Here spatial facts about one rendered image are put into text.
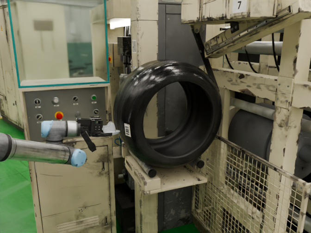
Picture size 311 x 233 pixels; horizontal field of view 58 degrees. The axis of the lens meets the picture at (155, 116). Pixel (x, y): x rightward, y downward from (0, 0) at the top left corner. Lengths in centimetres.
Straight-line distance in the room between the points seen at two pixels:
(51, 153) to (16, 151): 14
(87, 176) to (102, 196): 20
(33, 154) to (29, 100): 83
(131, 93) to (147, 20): 53
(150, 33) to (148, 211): 116
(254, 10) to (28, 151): 101
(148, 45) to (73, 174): 100
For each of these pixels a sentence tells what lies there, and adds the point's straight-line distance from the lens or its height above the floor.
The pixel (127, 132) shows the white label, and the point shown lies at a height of 113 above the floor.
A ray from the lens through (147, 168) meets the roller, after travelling 147.
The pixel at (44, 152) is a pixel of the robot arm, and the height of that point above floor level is 114.
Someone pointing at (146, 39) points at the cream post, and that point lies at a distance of 168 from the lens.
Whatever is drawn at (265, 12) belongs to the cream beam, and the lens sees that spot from 129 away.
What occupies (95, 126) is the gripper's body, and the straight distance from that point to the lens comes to 136.
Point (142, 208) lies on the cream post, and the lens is 200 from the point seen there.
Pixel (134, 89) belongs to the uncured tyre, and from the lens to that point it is 131.
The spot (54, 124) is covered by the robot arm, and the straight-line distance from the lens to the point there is 134.
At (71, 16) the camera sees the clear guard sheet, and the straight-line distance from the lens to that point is 187.
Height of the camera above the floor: 156
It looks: 15 degrees down
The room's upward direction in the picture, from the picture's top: straight up
